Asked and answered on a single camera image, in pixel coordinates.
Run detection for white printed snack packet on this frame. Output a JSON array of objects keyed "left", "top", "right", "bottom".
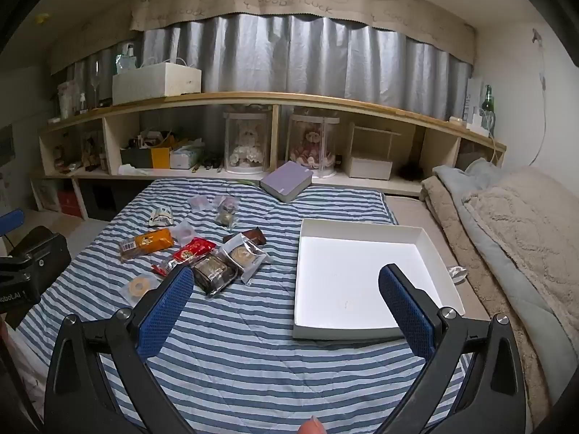
[{"left": 149, "top": 206, "right": 175, "bottom": 228}]

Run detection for clear purple pastry packet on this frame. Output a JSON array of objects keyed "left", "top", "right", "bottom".
[{"left": 212, "top": 195, "right": 241, "bottom": 213}]

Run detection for red snack packet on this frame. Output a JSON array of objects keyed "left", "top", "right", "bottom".
[{"left": 151, "top": 237, "right": 217, "bottom": 277}]

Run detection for wine glass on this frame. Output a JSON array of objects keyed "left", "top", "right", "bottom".
[{"left": 89, "top": 60, "right": 103, "bottom": 110}]

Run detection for beige round pastry packet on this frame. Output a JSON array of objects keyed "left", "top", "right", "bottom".
[{"left": 119, "top": 273, "right": 162, "bottom": 306}]

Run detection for white wall cable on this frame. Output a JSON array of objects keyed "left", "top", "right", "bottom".
[{"left": 529, "top": 29, "right": 551, "bottom": 166}]

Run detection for grey blue blanket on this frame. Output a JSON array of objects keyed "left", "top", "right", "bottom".
[{"left": 432, "top": 158, "right": 560, "bottom": 327}]

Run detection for clear round mooncake packet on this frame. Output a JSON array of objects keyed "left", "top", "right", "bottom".
[{"left": 219, "top": 237, "right": 273, "bottom": 286}]

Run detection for dark green box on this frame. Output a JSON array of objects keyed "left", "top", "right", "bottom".
[{"left": 119, "top": 148, "right": 153, "bottom": 168}]

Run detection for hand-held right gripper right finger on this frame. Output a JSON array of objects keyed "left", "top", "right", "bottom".
[{"left": 378, "top": 263, "right": 528, "bottom": 434}]

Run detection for white shallow box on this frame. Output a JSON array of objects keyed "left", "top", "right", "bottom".
[{"left": 292, "top": 218, "right": 466, "bottom": 342}]

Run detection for red box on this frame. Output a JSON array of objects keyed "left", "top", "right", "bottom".
[{"left": 56, "top": 189, "right": 78, "bottom": 213}]

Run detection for white patterned bag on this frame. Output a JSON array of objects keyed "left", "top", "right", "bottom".
[{"left": 57, "top": 80, "right": 76, "bottom": 121}]

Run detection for pale green tissue box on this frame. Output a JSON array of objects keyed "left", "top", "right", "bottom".
[{"left": 169, "top": 144, "right": 206, "bottom": 169}]

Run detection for orange snack packet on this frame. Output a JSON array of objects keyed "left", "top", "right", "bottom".
[{"left": 119, "top": 228, "right": 175, "bottom": 261}]

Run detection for small wooden frame organizer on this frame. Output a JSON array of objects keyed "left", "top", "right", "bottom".
[{"left": 346, "top": 122, "right": 403, "bottom": 180}]

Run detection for brown snack packet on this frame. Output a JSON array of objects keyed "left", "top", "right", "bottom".
[{"left": 223, "top": 229, "right": 268, "bottom": 247}]

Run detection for beige fluffy blanket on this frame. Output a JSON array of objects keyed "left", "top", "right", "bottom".
[{"left": 461, "top": 165, "right": 579, "bottom": 323}]

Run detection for tall white box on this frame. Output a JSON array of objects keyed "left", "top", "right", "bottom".
[{"left": 461, "top": 77, "right": 485, "bottom": 130}]

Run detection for long wooden shelf unit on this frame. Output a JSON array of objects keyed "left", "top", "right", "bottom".
[{"left": 38, "top": 92, "right": 507, "bottom": 200}]

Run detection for red doll in clear case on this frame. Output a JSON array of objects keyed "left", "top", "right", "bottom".
[{"left": 284, "top": 114, "right": 341, "bottom": 179}]

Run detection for tan fleece blanket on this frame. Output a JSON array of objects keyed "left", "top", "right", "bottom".
[{"left": 420, "top": 174, "right": 551, "bottom": 422}]

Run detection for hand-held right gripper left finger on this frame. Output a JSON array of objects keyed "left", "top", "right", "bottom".
[{"left": 44, "top": 264, "right": 195, "bottom": 434}]

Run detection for lavender box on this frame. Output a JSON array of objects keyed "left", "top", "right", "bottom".
[{"left": 259, "top": 160, "right": 314, "bottom": 204}]

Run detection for clear dark snack packet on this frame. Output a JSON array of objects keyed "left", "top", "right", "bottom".
[{"left": 192, "top": 253, "right": 241, "bottom": 299}]

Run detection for large white box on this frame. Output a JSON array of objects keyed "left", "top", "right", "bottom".
[{"left": 111, "top": 62, "right": 203, "bottom": 106}]

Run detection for green glass bottle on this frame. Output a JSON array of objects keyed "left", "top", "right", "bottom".
[{"left": 480, "top": 84, "right": 497, "bottom": 137}]

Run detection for white doll in clear case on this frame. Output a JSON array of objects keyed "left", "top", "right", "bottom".
[{"left": 223, "top": 111, "right": 274, "bottom": 176}]

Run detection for blue striped blanket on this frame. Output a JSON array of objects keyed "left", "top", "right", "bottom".
[{"left": 9, "top": 177, "right": 476, "bottom": 434}]

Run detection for silver grey curtain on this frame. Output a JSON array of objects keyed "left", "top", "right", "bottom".
[{"left": 59, "top": 13, "right": 474, "bottom": 121}]

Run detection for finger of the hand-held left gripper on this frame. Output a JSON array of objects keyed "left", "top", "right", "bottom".
[
  {"left": 0, "top": 209, "right": 24, "bottom": 238},
  {"left": 9, "top": 226, "right": 72, "bottom": 290}
]

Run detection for black fluffy item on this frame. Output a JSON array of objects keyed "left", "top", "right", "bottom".
[{"left": 397, "top": 162, "right": 424, "bottom": 183}]

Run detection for orange box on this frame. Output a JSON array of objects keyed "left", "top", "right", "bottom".
[{"left": 150, "top": 146, "right": 172, "bottom": 170}]

